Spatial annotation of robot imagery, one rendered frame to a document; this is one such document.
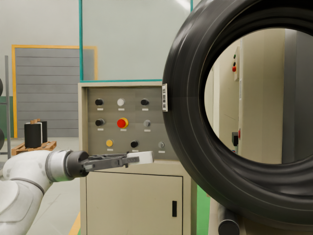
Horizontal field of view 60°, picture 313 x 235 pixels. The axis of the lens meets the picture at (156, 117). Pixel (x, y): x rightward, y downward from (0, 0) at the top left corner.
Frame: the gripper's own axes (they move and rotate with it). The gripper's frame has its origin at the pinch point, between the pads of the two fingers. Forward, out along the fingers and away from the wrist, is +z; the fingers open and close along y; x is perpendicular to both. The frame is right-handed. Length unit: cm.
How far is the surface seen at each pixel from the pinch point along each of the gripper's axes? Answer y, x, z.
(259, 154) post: 24.9, 7.0, 33.5
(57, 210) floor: 190, 81, -161
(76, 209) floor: 197, 83, -142
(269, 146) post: 24.9, 4.5, 36.9
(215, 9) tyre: -12.3, -30.9, 24.1
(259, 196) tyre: -12.6, 8.1, 27.8
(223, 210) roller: -6.0, 13.2, 20.2
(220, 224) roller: -11.4, 13.9, 19.2
